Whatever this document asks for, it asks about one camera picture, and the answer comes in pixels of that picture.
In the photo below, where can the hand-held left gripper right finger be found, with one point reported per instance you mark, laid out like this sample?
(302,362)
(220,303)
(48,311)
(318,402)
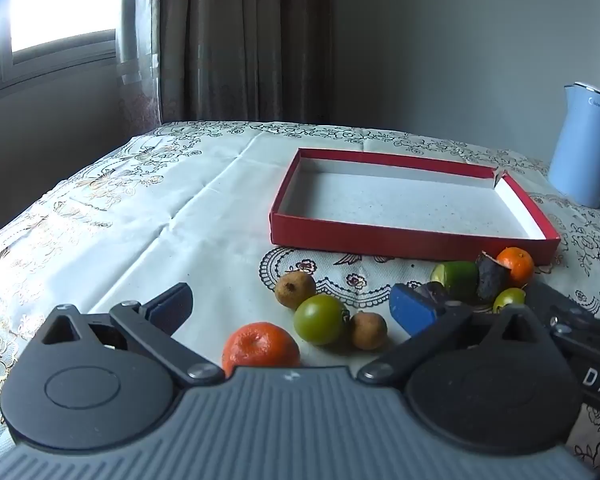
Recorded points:
(412,310)

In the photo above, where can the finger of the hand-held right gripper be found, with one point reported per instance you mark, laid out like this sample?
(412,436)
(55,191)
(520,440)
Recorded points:
(550,297)
(567,332)

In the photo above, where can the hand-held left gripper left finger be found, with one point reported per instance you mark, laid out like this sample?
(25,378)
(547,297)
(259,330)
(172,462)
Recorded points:
(172,306)

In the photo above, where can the small green plum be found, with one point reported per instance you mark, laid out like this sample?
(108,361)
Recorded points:
(509,299)

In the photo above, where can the dark purple sugarcane piece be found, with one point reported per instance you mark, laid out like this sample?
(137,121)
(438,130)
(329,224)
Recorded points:
(490,280)

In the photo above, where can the large green plum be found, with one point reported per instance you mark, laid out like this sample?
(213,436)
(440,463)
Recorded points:
(321,319)

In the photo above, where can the orange tangerine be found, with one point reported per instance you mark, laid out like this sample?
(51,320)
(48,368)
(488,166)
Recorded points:
(519,262)
(260,347)

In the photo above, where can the red cardboard box tray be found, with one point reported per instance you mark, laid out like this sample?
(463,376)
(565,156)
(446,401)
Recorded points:
(405,200)

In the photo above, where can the white floral tablecloth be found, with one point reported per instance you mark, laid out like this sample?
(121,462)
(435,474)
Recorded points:
(130,220)

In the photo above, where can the light blue electric kettle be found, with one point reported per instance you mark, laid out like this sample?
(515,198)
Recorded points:
(580,150)

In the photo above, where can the sheer lace curtain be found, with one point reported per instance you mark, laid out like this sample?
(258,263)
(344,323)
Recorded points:
(140,60)

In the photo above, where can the brown patterned curtain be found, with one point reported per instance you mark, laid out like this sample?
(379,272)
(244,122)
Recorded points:
(245,40)

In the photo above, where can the window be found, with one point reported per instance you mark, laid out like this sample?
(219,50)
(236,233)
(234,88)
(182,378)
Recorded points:
(55,5)

